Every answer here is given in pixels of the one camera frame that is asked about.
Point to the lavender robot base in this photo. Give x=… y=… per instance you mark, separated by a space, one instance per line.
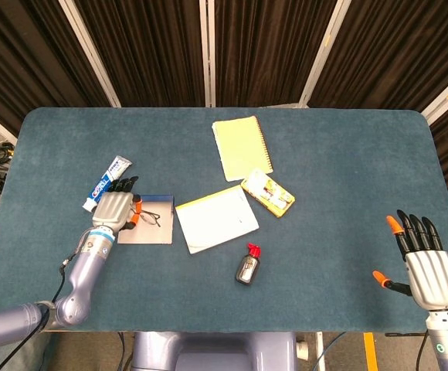
x=208 y=348

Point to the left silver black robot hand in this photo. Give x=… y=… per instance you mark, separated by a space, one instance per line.
x=110 y=208

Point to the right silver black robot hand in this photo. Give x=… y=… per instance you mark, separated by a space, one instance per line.
x=432 y=276

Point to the pale green spiral notebook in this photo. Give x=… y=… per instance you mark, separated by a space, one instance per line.
x=241 y=148

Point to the blue table cover cloth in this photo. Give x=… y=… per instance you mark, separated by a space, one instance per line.
x=324 y=251

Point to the white table leg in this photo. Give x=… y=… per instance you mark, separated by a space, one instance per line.
x=320 y=351

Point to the blue grey fabric bundle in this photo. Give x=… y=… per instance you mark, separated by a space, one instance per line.
x=34 y=359

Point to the yellow printed flat box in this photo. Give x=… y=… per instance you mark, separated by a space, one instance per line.
x=268 y=193

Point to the black eyeglasses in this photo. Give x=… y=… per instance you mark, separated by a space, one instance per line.
x=146 y=217

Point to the left lavender robot arm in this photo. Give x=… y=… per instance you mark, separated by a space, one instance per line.
x=81 y=278

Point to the yellow floor tape strip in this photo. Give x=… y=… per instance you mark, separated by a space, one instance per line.
x=370 y=351

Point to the black ink bottle red cap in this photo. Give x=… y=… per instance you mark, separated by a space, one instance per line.
x=248 y=268

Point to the white notepad yellow binding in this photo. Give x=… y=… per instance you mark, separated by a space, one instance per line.
x=216 y=220

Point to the blue white toothpaste tube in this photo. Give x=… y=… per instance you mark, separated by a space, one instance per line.
x=112 y=170

